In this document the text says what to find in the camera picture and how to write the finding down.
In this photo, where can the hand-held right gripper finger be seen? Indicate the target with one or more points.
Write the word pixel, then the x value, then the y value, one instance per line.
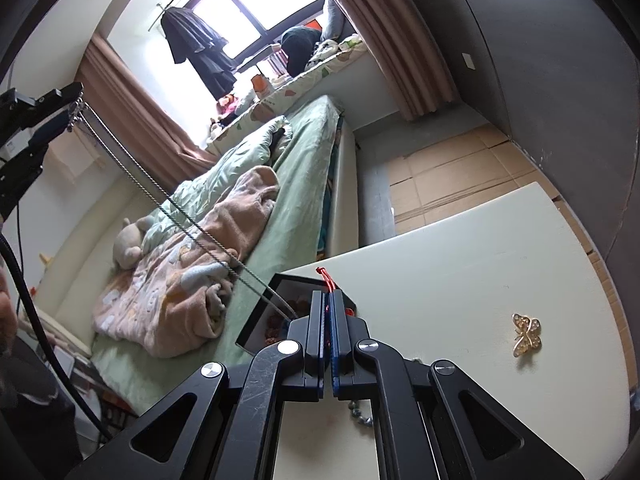
pixel 324 355
pixel 336 360

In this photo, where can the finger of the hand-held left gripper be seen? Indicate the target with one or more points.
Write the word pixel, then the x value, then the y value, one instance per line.
pixel 47 130
pixel 55 97

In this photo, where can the black jewelry box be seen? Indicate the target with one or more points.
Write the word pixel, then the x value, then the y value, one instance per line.
pixel 287 287

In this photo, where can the gold butterfly brooch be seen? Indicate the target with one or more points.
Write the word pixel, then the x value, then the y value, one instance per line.
pixel 525 337

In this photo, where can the person's left hand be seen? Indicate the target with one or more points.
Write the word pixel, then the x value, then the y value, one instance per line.
pixel 6 320

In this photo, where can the pink curtain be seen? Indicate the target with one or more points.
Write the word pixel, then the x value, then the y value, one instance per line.
pixel 390 35
pixel 130 105

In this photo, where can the white padded headboard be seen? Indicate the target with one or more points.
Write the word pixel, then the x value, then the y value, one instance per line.
pixel 75 270

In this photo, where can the beige plush toy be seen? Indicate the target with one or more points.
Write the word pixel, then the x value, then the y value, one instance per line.
pixel 127 247

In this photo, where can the hanging dark clothes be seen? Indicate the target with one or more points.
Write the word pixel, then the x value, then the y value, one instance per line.
pixel 200 45

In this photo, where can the pink fleece blanket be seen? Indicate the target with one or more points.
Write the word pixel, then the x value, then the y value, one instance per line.
pixel 165 300

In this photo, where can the bed with green sheet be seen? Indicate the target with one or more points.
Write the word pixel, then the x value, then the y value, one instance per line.
pixel 300 185

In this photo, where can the pink plush toy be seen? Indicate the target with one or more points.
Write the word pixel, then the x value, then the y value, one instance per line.
pixel 230 105

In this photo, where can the green floral duvet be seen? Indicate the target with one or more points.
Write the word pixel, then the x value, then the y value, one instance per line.
pixel 235 160

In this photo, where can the orange and white box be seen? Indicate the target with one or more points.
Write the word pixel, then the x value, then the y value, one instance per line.
pixel 260 85

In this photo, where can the flattened cardboard sheets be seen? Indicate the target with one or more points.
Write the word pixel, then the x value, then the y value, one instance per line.
pixel 450 180

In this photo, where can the row of books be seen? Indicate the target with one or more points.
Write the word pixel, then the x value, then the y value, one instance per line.
pixel 274 62

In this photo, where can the patterned window seat cushion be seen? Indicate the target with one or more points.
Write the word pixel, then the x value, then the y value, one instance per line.
pixel 300 85

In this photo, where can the black bag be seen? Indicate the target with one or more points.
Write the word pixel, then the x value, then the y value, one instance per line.
pixel 300 45

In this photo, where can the person's dark clothing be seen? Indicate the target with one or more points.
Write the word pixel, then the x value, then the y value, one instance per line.
pixel 35 400

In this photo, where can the grey pillow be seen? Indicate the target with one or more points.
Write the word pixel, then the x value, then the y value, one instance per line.
pixel 332 17

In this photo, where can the white wall socket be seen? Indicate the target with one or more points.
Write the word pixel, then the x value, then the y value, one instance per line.
pixel 469 60

